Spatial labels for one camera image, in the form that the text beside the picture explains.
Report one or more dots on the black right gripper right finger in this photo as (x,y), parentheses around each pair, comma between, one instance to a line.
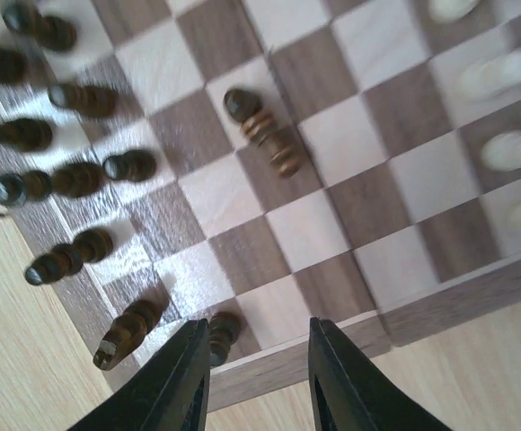
(348,392)

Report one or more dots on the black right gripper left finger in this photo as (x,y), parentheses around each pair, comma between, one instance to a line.
(170,392)

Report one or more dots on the dark rook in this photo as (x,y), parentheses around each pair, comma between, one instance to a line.
(126,333)

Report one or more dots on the dark pawn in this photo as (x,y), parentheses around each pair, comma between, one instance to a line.
(133,166)
(224,330)
(12,66)

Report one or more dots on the wooden chess board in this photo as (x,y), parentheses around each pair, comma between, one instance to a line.
(216,228)

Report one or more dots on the dark bishop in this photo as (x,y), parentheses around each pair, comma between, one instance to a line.
(260,128)

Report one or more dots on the row of white chess pieces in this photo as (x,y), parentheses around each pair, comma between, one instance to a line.
(472,174)

